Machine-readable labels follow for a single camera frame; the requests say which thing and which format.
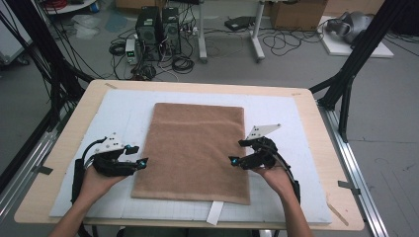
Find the beige towel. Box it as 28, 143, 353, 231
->
130, 102, 252, 206

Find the grey rounded device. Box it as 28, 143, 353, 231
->
325, 11, 376, 44

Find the coiled black cable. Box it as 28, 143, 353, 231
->
108, 40, 127, 57
171, 54, 196, 75

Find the white paper strip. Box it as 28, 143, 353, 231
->
206, 199, 225, 227

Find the person's right hand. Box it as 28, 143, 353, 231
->
253, 162, 296, 200

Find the white metal table stand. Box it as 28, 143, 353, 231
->
197, 0, 267, 64

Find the thin wooden stick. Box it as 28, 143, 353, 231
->
325, 201, 350, 227

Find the white floor board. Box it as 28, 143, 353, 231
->
317, 15, 395, 59

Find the white round table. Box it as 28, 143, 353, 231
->
42, 0, 99, 16

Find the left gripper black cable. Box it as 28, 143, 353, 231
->
70, 136, 109, 205

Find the large cardboard box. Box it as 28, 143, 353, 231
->
270, 0, 329, 32

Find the aluminium rail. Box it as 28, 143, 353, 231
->
0, 105, 79, 225
316, 101, 390, 237

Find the black metal frame stand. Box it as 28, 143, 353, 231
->
0, 0, 96, 133
308, 0, 419, 143

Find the black flat device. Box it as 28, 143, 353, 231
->
224, 16, 257, 33

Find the looped black floor cable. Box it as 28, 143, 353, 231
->
262, 29, 325, 57

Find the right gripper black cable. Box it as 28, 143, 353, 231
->
259, 140, 301, 205

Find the grey tape piece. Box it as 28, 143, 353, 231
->
31, 165, 54, 176
337, 180, 362, 196

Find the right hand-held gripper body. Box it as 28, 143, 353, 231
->
245, 122, 283, 172

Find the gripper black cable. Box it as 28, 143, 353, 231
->
70, 136, 109, 205
259, 140, 301, 205

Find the black computer tower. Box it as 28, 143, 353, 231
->
161, 7, 183, 55
135, 6, 163, 62

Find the person's left hand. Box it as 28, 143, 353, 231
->
78, 167, 128, 207

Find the clear plastic bag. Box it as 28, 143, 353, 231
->
70, 14, 102, 40

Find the flat cardboard box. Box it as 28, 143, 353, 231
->
115, 0, 166, 11

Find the white power supply unit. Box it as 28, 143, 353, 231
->
125, 39, 138, 65

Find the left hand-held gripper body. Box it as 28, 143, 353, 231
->
86, 132, 137, 178

